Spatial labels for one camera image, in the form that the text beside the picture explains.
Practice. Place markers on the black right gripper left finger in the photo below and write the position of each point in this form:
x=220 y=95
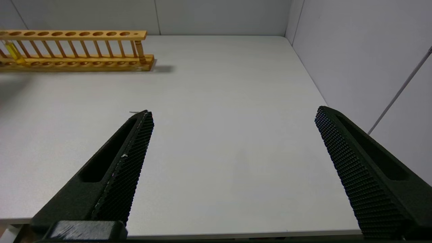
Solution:
x=111 y=179

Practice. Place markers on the wooden test tube rack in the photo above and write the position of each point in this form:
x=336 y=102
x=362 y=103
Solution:
x=77 y=34

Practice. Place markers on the yellow-stained glass test tube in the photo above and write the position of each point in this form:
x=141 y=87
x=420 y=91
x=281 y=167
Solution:
x=14 y=52

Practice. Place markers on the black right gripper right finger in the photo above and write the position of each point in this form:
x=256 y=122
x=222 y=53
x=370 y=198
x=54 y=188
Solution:
x=368 y=175

